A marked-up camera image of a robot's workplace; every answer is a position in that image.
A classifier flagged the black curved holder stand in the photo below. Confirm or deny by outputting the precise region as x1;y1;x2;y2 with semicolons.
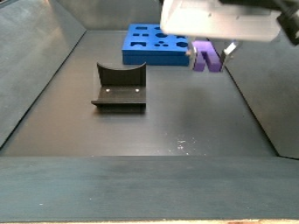
91;64;146;107

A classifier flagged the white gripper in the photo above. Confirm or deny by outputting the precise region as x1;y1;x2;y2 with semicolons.
161;0;281;69

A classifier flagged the purple double-square block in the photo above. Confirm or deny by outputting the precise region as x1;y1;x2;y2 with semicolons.
193;40;222;73

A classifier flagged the blue shape-sorting board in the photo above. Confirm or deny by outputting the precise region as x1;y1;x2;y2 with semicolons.
122;24;190;67

